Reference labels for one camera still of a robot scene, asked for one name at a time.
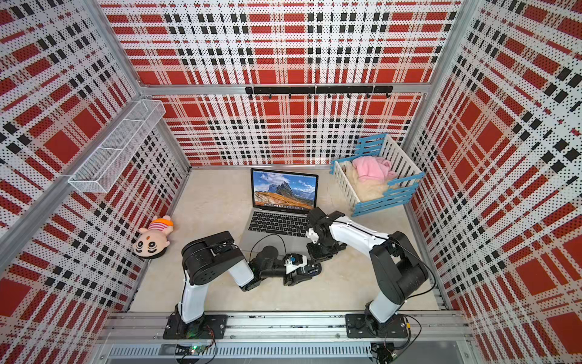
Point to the white wire mesh shelf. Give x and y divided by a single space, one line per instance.
103 167

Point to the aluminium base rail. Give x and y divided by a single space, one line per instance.
256 337

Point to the black wireless mouse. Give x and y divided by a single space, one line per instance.
311 269

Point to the cream fluffy cloth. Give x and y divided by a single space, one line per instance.
365 190

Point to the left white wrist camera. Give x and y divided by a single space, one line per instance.
293 262

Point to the white blue slatted crate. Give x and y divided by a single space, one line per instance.
403 186

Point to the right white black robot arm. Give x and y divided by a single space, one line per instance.
398 269

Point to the silver open laptop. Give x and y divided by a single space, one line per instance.
281 202

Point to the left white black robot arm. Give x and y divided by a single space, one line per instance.
206 259

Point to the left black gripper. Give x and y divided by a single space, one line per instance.
291 280

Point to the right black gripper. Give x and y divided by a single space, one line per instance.
316 256

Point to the pink cloth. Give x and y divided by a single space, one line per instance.
374 168

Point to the black wall hook rail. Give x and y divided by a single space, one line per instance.
315 90

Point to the orange plush doll toy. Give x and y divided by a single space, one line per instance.
153 240

